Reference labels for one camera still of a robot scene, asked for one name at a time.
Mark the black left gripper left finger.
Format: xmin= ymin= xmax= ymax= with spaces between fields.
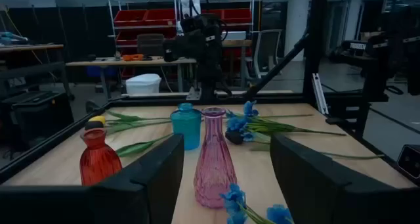
xmin=0 ymin=133 xmax=185 ymax=224

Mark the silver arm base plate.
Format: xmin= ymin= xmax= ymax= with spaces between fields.
xmin=186 ymin=87 xmax=202 ymax=101

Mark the white plastic bin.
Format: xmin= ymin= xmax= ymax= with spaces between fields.
xmin=125 ymin=73 xmax=162 ymax=96

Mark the black aluminium table frame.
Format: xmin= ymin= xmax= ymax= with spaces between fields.
xmin=0 ymin=0 xmax=420 ymax=187

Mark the grey office chair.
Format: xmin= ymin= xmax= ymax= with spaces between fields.
xmin=251 ymin=29 xmax=283 ymax=79

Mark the black storage crate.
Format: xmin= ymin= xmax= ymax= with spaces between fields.
xmin=0 ymin=91 xmax=75 ymax=143

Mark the pink ribbed glass vase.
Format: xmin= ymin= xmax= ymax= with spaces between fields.
xmin=193 ymin=106 xmax=238 ymax=210

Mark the metal shelf with red bins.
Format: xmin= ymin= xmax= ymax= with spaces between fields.
xmin=108 ymin=0 xmax=255 ymax=59

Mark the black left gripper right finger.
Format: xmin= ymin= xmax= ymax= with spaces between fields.
xmin=270 ymin=133 xmax=420 ymax=224

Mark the orange tool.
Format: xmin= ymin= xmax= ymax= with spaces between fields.
xmin=122 ymin=53 xmax=144 ymax=62

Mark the black equipment case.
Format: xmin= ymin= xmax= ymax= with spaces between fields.
xmin=136 ymin=33 xmax=165 ymax=57

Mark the red glass vase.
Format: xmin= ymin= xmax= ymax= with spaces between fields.
xmin=79 ymin=128 xmax=123 ymax=187

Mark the blue artificial flower sprig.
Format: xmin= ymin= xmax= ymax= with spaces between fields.
xmin=219 ymin=183 xmax=295 ymax=224
xmin=224 ymin=100 xmax=348 ymax=145

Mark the black bench with wooden top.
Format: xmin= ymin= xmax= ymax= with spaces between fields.
xmin=0 ymin=43 xmax=75 ymax=100

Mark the teal glass vase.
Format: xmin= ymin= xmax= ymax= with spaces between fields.
xmin=169 ymin=102 xmax=203 ymax=151

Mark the white robot part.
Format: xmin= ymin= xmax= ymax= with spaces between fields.
xmin=179 ymin=0 xmax=201 ymax=18

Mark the black table-level camera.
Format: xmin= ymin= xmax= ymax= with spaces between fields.
xmin=396 ymin=144 xmax=420 ymax=179

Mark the silver aluminium bracket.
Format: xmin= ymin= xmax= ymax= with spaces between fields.
xmin=311 ymin=73 xmax=329 ymax=115

